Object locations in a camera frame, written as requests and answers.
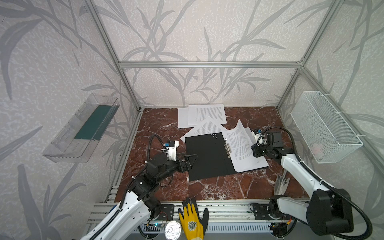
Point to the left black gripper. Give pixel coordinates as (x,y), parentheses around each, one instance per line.
(181,164)

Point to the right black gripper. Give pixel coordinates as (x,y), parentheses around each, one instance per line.
(256,150)

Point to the printed paper sheet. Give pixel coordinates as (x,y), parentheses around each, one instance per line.
(255,163)

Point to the black folder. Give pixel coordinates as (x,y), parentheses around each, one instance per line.
(212,158)

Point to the printed paper top back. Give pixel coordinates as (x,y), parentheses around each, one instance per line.
(198,113)

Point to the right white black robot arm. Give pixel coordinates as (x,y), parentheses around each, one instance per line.
(329,211)

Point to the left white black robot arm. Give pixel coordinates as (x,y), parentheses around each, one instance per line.
(138,203)

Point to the silver metal folder clip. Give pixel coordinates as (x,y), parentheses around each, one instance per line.
(228,148)

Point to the printed paper back underneath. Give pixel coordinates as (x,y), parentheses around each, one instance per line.
(183,118)

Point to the yellow black work glove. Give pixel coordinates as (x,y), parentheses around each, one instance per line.
(193,226)

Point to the small green circuit board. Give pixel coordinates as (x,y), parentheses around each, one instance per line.
(154,227)

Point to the clear plastic tray green base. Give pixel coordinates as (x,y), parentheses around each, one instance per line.
(79,138)

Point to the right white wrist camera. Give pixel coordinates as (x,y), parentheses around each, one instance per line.
(259,138)

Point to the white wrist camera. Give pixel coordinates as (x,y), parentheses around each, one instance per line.
(170,149)
(259,138)

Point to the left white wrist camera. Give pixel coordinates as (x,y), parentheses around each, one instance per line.
(170,149)

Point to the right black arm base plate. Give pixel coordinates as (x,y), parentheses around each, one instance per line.
(263,212)

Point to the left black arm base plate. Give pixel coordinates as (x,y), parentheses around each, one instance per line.
(163,212)

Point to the white wire mesh basket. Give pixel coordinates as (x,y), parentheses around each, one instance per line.
(325,131)

